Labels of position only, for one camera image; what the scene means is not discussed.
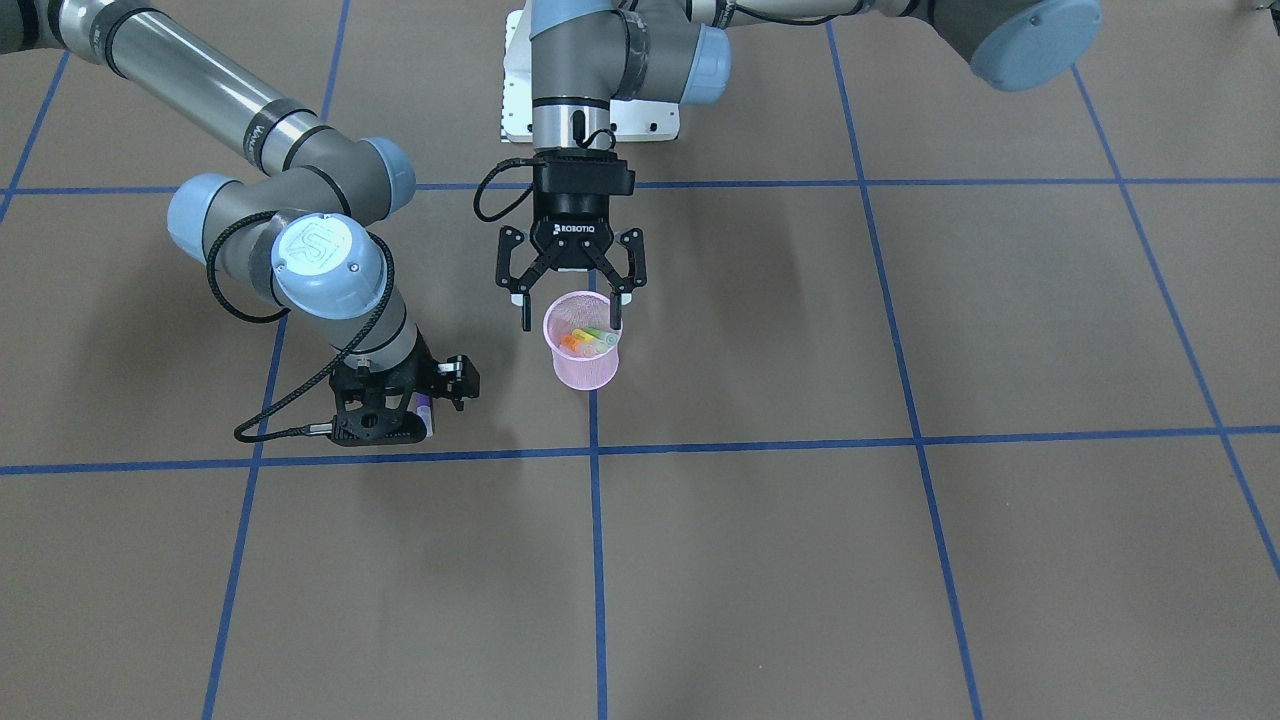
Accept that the purple marker pen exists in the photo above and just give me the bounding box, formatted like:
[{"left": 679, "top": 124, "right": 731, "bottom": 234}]
[{"left": 410, "top": 393, "right": 434, "bottom": 438}]

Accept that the pink mesh pen holder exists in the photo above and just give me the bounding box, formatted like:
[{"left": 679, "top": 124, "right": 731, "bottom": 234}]
[{"left": 541, "top": 291, "right": 622, "bottom": 391}]

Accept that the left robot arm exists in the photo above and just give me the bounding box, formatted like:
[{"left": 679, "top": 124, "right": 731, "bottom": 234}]
[{"left": 495, "top": 1, "right": 1102, "bottom": 331}]

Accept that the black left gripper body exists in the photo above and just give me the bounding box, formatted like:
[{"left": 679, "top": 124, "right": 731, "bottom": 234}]
[{"left": 530, "top": 149, "right": 637, "bottom": 273}]

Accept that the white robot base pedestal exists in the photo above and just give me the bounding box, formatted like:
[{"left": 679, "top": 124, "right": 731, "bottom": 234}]
[{"left": 500, "top": 1, "right": 707, "bottom": 152}]

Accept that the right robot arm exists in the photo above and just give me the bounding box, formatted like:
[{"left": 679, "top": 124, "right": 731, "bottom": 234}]
[{"left": 3, "top": 1, "right": 480, "bottom": 447}]

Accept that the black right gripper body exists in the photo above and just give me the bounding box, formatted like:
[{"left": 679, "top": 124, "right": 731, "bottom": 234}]
[{"left": 330, "top": 336, "right": 481, "bottom": 447}]

